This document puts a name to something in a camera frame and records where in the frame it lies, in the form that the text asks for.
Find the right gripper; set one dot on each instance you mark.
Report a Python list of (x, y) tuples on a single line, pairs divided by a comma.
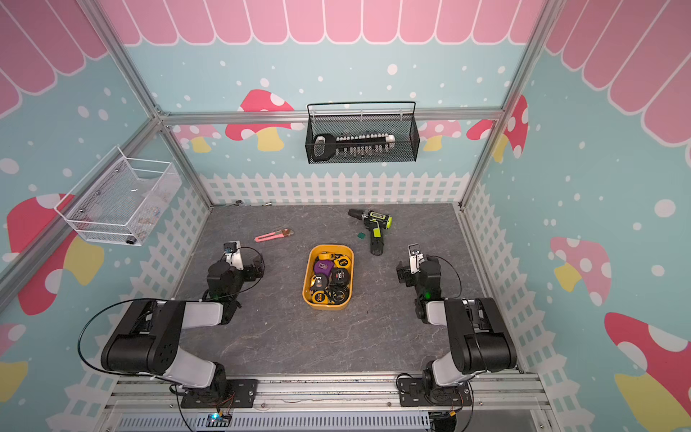
[(404, 273)]

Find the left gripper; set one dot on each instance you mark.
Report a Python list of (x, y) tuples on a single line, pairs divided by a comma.
[(251, 271)]

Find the yellow storage tray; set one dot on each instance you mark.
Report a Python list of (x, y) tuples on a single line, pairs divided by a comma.
[(318, 300)]

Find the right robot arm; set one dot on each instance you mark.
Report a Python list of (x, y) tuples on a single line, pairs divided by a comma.
[(479, 341)]

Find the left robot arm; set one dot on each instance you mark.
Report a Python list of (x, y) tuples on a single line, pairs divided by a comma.
[(146, 340)]

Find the pink utility knife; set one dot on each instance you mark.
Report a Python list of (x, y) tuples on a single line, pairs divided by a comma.
[(279, 234)]

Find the socket bit holder set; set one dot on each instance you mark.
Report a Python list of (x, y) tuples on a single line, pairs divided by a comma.
[(326, 147)]

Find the small circuit board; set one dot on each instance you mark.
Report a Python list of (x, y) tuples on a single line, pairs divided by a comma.
[(217, 420)]

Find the black green cordless drill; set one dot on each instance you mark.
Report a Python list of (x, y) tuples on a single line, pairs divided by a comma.
[(376, 223)]

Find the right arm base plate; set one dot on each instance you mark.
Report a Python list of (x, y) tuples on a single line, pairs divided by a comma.
[(415, 392)]

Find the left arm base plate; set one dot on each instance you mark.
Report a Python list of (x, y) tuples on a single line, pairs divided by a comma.
[(223, 395)]

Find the black wire wall basket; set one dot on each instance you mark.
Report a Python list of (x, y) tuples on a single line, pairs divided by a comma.
[(366, 132)]

